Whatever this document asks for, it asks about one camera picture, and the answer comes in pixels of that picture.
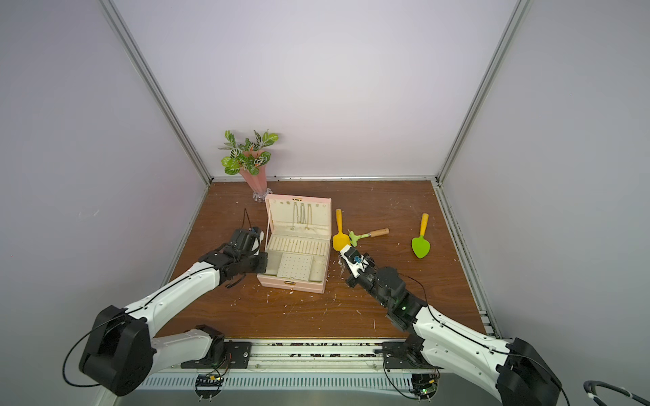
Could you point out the potted plant pink vase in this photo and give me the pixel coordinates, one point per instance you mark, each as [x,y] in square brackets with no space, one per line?
[249,159]

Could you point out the pink jewelry box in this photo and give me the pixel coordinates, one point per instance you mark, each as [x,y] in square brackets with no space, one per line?
[298,243]

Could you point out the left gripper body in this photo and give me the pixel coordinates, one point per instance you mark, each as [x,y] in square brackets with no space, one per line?
[253,263]

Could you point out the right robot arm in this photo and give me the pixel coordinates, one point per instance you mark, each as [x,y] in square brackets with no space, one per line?
[511,371]

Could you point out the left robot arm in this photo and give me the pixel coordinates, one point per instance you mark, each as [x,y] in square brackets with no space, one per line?
[143,319]

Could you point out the yellow toy shovel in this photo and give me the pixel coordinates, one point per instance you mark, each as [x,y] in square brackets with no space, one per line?
[340,240]

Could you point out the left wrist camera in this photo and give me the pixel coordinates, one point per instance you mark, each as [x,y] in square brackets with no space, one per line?
[253,238]

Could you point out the aluminium front rail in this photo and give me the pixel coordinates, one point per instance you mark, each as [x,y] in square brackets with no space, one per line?
[304,355]

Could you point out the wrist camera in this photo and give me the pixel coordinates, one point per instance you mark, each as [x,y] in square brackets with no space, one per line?
[253,238]
[353,259]

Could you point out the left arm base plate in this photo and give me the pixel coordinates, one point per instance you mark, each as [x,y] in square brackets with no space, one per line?
[225,354]

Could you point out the green rake wooden handle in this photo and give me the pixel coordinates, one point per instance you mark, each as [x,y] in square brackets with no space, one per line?
[355,237]

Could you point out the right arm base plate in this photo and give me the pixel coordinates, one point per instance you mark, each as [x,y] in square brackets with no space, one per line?
[402,355]

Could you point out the green shovel yellow handle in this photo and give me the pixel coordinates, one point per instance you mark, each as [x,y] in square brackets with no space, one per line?
[420,246]

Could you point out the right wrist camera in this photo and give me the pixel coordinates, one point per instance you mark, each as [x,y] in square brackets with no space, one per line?
[353,259]

